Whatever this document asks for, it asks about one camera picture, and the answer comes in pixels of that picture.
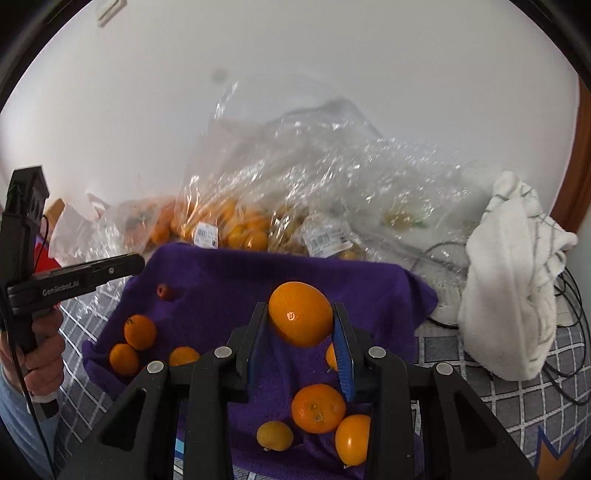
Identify person's left forearm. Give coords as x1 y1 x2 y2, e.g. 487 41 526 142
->
0 369 54 480

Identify white wall fixture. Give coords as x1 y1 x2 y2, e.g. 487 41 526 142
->
96 0 127 26

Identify large orange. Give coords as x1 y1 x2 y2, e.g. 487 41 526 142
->
335 414 371 467
269 281 334 348
291 384 347 435

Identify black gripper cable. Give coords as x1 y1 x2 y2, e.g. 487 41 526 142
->
0 212 58 480

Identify small yellow fruit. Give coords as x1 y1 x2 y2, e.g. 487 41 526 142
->
256 421 294 452

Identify crumpled clear plastic bag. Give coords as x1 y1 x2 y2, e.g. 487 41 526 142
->
268 97 492 301

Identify white price label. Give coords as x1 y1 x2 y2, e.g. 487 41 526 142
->
302 222 352 257
194 222 220 250

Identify orange with green stem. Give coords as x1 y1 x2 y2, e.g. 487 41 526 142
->
124 315 158 350

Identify person's left hand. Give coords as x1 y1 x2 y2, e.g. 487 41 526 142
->
0 309 65 398

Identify purple towel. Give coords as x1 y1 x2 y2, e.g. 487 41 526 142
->
82 244 439 480

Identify white striped towel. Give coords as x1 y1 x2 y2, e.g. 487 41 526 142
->
431 171 579 381

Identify pink-tinted clear plastic bag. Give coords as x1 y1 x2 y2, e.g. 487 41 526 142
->
97 194 185 257

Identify bagged small yellow fruits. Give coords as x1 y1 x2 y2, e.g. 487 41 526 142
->
270 208 365 261

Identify white plastic bag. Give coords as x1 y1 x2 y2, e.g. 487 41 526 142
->
48 194 114 259

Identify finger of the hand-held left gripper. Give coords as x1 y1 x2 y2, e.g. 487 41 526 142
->
88 253 146 287

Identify large clear plastic bag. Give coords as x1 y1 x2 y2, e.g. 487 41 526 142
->
173 80 287 257

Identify red object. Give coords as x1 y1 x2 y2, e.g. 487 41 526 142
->
34 231 63 282

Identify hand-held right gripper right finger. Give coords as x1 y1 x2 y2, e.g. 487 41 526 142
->
332 302 539 480

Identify grey checked blanket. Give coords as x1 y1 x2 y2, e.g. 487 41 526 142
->
44 272 591 480

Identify bagged oranges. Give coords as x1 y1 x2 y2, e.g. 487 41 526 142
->
171 198 273 252
124 198 178 245

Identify brown wooden door trim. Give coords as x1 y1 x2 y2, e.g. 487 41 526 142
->
551 76 591 232

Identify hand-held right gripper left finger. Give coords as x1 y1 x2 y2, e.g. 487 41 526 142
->
60 302 269 480

